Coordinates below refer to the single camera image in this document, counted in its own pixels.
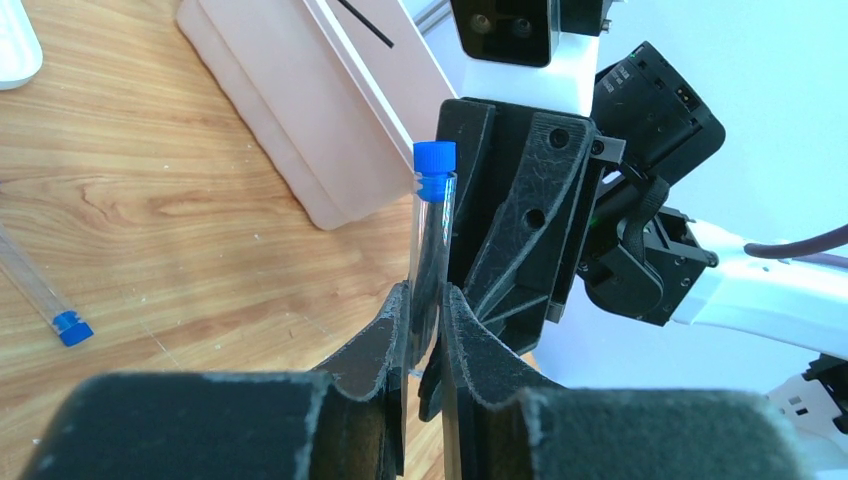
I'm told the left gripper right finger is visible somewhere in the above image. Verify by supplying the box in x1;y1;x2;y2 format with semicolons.
435;285;812;479

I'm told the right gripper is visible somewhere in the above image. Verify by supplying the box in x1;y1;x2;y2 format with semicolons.
436;99;719;354

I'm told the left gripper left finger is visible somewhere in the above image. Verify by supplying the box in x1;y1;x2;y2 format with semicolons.
22;282;409;479

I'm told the test tube blue cap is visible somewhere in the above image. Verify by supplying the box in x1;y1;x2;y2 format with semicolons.
0;221;95;348
405;140;460;372

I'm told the black metal tripod stand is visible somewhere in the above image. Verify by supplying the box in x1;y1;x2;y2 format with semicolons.
338;0;395;49

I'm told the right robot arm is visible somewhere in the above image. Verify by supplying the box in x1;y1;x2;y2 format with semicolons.
534;32;847;393

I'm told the pink plastic bin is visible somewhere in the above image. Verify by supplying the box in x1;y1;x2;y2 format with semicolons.
176;1;455;230

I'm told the white plastic lid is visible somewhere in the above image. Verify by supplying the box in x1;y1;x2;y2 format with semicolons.
1;0;44;91

